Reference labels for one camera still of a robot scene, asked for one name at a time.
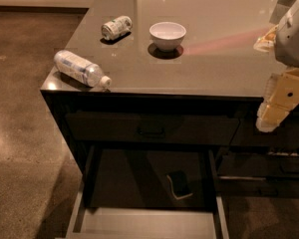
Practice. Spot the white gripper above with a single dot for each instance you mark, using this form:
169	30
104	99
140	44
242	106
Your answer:
294	39

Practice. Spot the green and yellow sponge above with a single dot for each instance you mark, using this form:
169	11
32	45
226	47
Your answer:
178	185

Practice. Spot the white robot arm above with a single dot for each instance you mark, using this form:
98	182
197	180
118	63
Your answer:
286	49

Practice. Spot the dark top right drawer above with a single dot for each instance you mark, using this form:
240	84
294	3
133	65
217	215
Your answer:
285	136

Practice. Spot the dark drawer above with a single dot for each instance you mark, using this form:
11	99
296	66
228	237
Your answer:
285	136
259	175
152	128

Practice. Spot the dark right middle drawer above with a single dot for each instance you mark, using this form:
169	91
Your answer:
259	175

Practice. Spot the dark cabinet counter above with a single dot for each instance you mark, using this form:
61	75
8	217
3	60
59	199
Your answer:
214	72

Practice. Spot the open middle drawer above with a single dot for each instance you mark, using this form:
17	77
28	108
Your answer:
124	194

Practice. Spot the dark top left drawer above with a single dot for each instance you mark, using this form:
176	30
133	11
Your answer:
152	128

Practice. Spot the white ceramic bowl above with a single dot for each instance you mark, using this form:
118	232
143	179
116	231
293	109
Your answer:
167	36

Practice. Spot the crushed aluminium can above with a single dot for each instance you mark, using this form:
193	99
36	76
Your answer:
116	28

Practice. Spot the clear plastic water bottle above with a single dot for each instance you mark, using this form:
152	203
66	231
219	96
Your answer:
81	69

